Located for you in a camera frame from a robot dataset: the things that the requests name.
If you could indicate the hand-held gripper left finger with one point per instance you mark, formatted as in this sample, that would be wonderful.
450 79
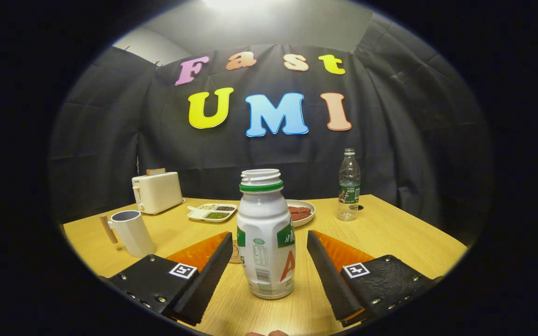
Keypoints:
208 275

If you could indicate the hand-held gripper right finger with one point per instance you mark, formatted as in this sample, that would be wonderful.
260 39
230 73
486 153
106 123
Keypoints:
332 280

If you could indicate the round wooden coaster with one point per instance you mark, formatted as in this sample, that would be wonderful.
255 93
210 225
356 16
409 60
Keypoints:
235 254

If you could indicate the white juice bottle green label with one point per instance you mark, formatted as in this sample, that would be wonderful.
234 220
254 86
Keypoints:
264 233

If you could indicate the clear plastic water bottle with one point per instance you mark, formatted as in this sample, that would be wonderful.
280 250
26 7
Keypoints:
348 186

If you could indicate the white divided bean tray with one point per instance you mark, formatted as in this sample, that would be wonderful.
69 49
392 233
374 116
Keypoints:
203 214

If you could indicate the white round plate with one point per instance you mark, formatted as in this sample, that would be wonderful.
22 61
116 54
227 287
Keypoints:
311 212

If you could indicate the wooden table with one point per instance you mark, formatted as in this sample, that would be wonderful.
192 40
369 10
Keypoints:
390 238

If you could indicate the cream toaster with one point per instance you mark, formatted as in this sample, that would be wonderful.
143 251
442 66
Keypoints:
159 191

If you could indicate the bread slice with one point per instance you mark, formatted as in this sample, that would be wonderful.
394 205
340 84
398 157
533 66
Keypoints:
155 171

